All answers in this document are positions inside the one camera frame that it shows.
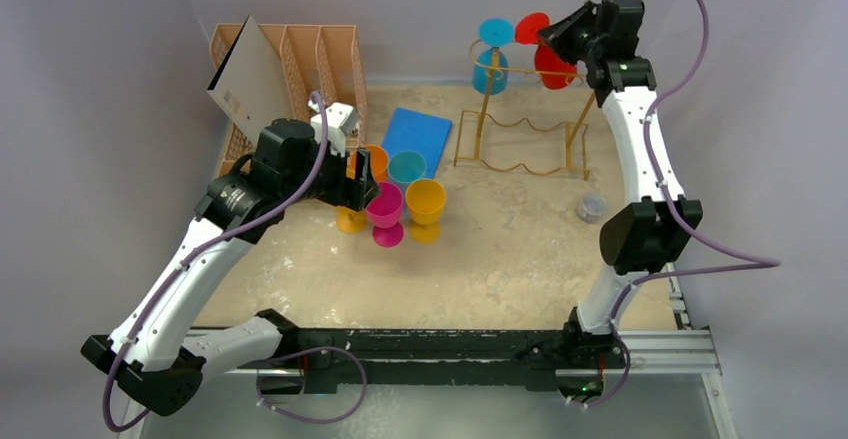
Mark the red wine glass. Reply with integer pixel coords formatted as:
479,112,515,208
514,11,577,90

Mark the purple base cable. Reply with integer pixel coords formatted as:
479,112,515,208
254,344,370,425

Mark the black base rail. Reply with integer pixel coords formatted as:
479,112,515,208
249,323,625,397

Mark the blue notebook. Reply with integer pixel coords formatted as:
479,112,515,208
381,107,453,179

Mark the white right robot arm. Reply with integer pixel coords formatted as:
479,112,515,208
538,0,703,366

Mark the gold metal wine glass rack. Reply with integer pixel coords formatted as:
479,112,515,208
452,39,595,181

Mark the light blue front wine glass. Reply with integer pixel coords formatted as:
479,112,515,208
388,150,427,192

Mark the grey board in organizer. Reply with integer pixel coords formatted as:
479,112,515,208
206,15,293,144

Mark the yellow wine glass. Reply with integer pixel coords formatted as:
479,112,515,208
405,178,447,244
335,206,368,234

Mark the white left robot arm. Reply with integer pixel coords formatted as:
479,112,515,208
81,119,379,417

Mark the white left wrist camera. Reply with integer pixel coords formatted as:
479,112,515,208
308,100,360,156

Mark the yellow front wine glass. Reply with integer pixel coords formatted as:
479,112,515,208
335,206,368,234

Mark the pink plastic file organizer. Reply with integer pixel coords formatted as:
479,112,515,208
209,23,370,179

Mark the light blue wine glass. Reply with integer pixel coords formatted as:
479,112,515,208
471,17,514,96
388,150,427,192

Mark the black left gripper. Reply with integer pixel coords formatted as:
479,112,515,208
281,133,378,210

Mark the orange wine glass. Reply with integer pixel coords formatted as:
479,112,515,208
365,145,390,182

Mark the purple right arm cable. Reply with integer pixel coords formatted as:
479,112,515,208
566,0,782,409

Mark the magenta wine glass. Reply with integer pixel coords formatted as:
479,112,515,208
366,182,404,248

